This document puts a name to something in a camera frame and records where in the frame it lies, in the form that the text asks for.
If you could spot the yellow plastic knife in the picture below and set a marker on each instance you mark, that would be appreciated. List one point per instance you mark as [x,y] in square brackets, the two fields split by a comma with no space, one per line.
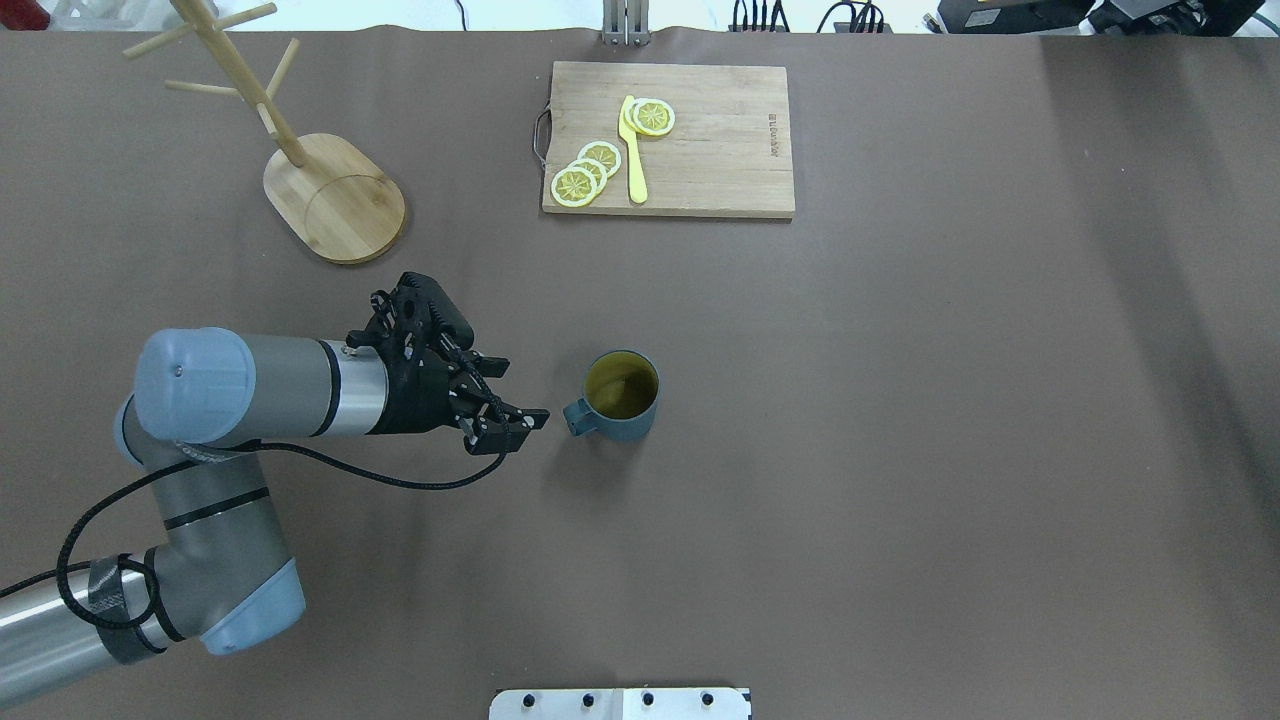
[636,180]

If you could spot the dark teal mug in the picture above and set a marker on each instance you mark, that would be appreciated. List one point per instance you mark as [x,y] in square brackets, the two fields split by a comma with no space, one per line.
[618,399]

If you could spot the wooden cutting board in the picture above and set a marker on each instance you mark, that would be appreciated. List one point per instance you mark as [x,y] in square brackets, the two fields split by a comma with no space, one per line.
[729,155]

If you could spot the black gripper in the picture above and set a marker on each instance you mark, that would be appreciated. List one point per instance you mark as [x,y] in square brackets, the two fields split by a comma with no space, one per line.
[415,400]

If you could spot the lemon slice by knife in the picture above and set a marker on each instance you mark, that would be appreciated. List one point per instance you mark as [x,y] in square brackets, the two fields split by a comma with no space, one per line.
[649,116]

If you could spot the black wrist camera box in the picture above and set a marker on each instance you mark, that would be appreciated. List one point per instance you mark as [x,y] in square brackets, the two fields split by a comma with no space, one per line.
[417,315]

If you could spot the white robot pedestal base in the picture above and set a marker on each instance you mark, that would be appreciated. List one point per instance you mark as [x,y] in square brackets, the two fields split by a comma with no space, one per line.
[623,703]

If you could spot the aluminium frame post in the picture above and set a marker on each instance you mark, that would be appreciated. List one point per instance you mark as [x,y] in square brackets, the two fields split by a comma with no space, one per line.
[626,23]

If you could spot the wooden cup storage rack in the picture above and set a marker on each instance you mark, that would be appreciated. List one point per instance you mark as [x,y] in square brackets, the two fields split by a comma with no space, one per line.
[338,201]

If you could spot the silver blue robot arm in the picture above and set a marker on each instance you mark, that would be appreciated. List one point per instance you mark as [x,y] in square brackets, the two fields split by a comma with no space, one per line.
[194,549]

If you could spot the lemon slice upper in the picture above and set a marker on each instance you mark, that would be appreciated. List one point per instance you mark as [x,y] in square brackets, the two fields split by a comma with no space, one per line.
[604,153]

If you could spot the lemon slice front left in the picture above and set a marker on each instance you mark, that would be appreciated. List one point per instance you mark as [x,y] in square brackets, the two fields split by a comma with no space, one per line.
[572,188]

